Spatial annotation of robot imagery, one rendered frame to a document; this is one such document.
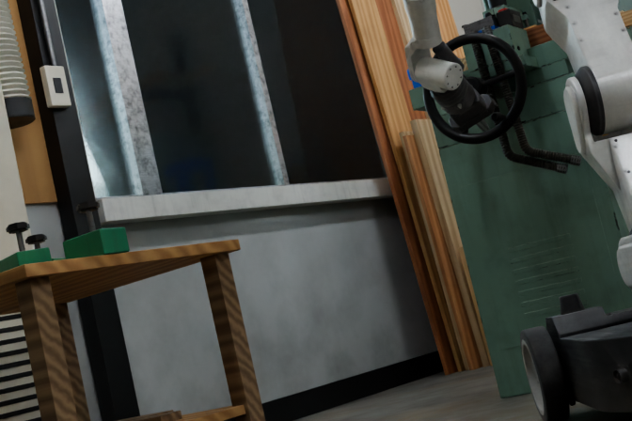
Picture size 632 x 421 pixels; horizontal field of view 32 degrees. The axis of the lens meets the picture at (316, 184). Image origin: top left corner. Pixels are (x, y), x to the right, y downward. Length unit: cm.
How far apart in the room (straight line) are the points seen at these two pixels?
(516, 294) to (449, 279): 144
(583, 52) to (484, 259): 94
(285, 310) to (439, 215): 81
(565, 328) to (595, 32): 61
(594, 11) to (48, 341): 127
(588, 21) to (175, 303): 189
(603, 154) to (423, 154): 234
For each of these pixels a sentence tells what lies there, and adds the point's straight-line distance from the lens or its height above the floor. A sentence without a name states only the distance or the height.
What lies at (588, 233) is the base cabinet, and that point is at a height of 38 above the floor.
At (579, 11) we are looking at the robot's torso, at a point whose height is 81.
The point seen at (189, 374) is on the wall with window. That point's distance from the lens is 371.
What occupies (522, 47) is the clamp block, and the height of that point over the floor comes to 90.
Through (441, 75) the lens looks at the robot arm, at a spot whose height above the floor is 80.
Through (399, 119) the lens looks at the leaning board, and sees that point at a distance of 469.
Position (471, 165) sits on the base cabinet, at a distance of 308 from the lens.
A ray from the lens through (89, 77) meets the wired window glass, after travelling 383.
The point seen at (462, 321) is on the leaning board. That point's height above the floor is 19.
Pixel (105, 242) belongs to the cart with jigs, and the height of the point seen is 55.
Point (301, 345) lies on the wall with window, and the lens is 413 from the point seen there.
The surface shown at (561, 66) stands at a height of 82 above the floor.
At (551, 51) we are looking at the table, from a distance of 301.
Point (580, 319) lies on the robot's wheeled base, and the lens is 233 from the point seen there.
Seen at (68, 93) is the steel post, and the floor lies 118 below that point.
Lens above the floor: 30
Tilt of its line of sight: 7 degrees up
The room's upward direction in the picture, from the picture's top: 13 degrees counter-clockwise
